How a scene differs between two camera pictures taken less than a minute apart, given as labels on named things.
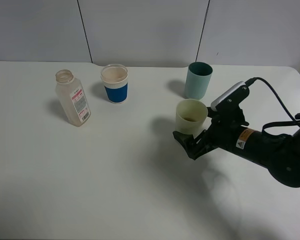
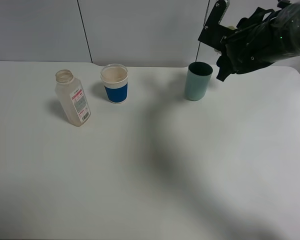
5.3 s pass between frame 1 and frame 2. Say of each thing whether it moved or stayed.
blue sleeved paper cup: stayed
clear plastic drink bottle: stayed
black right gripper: moved
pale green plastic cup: moved
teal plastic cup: stayed
